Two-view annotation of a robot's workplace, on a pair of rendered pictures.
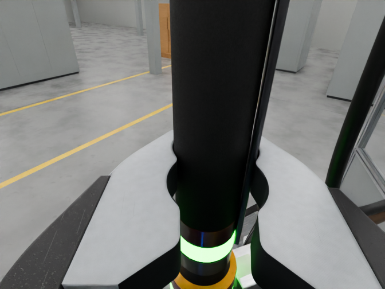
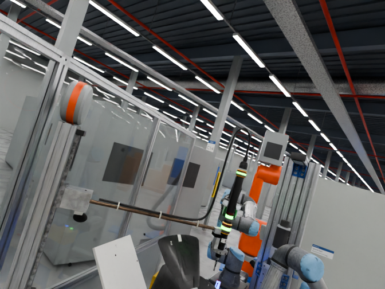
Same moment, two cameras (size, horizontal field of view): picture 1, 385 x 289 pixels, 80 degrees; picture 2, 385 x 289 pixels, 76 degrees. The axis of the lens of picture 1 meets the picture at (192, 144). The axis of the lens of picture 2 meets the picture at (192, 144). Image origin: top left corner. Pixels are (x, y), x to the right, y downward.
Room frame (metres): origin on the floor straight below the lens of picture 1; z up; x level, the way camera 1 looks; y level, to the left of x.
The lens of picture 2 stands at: (1.20, -0.13, 1.80)
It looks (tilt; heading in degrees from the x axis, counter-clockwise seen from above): 3 degrees up; 187
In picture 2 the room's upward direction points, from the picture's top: 16 degrees clockwise
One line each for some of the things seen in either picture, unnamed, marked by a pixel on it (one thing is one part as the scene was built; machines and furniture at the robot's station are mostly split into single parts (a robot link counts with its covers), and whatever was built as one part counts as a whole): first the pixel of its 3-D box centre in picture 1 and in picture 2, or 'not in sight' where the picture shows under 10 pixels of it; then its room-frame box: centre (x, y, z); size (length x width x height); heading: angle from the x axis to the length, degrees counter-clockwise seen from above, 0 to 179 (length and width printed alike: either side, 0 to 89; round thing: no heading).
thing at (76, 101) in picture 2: not in sight; (77, 103); (0.36, -0.68, 1.88); 0.17 x 0.15 x 0.16; 167
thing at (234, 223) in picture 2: not in sight; (228, 219); (-0.19, 0.02, 1.54); 0.11 x 0.08 x 0.11; 83
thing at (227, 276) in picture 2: not in sight; (231, 274); (-0.66, 0.19, 1.09); 0.15 x 0.15 x 0.10
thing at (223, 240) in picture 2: not in sight; (232, 205); (0.09, -0.01, 1.66); 0.04 x 0.04 x 0.46
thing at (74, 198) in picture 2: not in sight; (75, 198); (0.32, -0.59, 1.54); 0.10 x 0.07 x 0.08; 112
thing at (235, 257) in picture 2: not in sight; (234, 258); (-0.66, 0.19, 1.20); 0.13 x 0.12 x 0.14; 83
